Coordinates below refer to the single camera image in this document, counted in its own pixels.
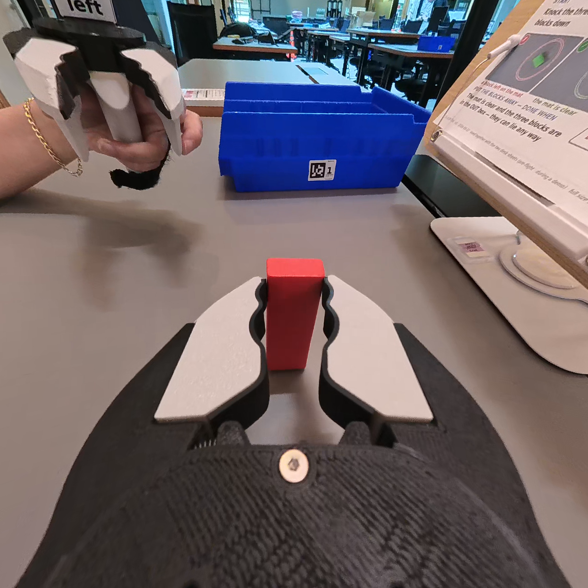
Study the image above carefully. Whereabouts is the person's left hand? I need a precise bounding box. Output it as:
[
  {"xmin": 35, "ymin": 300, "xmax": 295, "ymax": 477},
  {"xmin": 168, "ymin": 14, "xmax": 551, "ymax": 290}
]
[{"xmin": 73, "ymin": 85, "xmax": 204, "ymax": 174}]

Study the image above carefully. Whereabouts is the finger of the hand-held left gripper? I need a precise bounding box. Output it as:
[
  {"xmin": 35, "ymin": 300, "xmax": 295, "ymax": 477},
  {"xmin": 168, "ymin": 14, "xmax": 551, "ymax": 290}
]
[
  {"xmin": 120, "ymin": 47, "xmax": 187, "ymax": 156},
  {"xmin": 14, "ymin": 38, "xmax": 91, "ymax": 162}
]

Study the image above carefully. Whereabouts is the printed instruction sheet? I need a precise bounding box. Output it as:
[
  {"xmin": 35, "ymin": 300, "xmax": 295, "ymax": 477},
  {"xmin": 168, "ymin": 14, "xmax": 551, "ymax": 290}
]
[{"xmin": 455, "ymin": 0, "xmax": 588, "ymax": 207}]

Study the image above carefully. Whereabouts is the white flat box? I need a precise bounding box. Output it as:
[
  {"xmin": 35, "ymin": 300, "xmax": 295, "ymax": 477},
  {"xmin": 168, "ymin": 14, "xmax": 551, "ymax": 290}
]
[{"xmin": 183, "ymin": 89, "xmax": 226, "ymax": 116}]

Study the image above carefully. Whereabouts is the gold chain bracelet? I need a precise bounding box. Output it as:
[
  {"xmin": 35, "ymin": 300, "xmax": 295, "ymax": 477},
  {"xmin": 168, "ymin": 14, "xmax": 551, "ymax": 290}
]
[{"xmin": 23, "ymin": 97, "xmax": 84, "ymax": 177}]

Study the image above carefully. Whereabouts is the wooden topped desk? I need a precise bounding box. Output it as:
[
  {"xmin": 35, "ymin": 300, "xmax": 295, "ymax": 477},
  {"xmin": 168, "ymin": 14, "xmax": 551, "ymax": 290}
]
[
  {"xmin": 213, "ymin": 37, "xmax": 298, "ymax": 61},
  {"xmin": 367, "ymin": 42, "xmax": 453, "ymax": 92}
]

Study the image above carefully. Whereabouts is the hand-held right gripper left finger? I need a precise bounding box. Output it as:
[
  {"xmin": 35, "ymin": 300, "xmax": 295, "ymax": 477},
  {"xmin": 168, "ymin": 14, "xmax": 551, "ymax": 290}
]
[{"xmin": 154, "ymin": 276, "xmax": 272, "ymax": 432}]

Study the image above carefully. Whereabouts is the white stand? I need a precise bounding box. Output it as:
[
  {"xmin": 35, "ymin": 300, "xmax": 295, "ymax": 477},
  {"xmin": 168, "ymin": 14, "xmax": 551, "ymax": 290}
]
[{"xmin": 429, "ymin": 131, "xmax": 588, "ymax": 374}]

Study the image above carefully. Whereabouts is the small label sticker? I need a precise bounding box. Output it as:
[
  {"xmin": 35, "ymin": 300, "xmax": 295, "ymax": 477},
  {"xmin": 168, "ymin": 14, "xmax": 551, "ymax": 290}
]
[{"xmin": 452, "ymin": 238, "xmax": 492, "ymax": 262}]

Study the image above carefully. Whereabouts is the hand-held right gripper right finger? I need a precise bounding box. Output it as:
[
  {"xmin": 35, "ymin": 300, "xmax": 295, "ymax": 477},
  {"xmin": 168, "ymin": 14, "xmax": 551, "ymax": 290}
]
[{"xmin": 318, "ymin": 275, "xmax": 435, "ymax": 442}]

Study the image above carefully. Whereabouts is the red wooden block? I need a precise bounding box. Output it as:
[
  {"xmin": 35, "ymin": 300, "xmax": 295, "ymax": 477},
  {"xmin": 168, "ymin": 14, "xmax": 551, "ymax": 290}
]
[{"xmin": 266, "ymin": 258, "xmax": 326, "ymax": 371}]

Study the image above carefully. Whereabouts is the instruction sheet on stand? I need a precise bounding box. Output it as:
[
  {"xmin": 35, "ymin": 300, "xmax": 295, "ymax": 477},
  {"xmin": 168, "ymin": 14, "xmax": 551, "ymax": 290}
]
[{"xmin": 425, "ymin": 0, "xmax": 588, "ymax": 276}]

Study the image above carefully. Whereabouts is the person's left forearm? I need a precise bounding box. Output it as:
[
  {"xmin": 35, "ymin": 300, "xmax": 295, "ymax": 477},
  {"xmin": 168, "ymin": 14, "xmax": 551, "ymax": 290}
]
[{"xmin": 0, "ymin": 99, "xmax": 80, "ymax": 199}]

